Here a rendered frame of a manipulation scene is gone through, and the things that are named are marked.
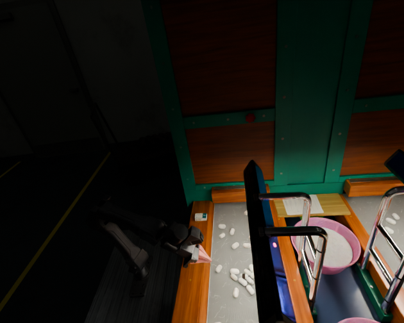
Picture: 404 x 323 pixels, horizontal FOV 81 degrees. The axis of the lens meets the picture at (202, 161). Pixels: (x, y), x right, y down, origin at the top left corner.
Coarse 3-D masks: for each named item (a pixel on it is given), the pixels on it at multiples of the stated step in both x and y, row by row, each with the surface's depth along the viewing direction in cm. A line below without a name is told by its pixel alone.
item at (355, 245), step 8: (296, 224) 110; (312, 224) 113; (328, 224) 110; (344, 232) 105; (352, 232) 102; (352, 240) 101; (296, 248) 99; (352, 248) 101; (360, 248) 95; (312, 264) 95; (352, 264) 90; (328, 272) 96; (336, 272) 96
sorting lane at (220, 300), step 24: (216, 216) 126; (240, 216) 124; (216, 240) 113; (240, 240) 111; (216, 264) 102; (240, 264) 100; (216, 288) 93; (240, 288) 91; (216, 312) 85; (240, 312) 84
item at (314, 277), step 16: (288, 192) 78; (304, 192) 77; (304, 208) 80; (304, 224) 83; (304, 240) 87; (320, 240) 66; (304, 256) 87; (320, 256) 69; (304, 272) 96; (320, 272) 72
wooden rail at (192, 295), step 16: (192, 208) 130; (208, 208) 129; (192, 224) 120; (208, 224) 119; (208, 240) 112; (192, 272) 97; (208, 272) 98; (192, 288) 91; (176, 304) 87; (192, 304) 86; (176, 320) 82; (192, 320) 82
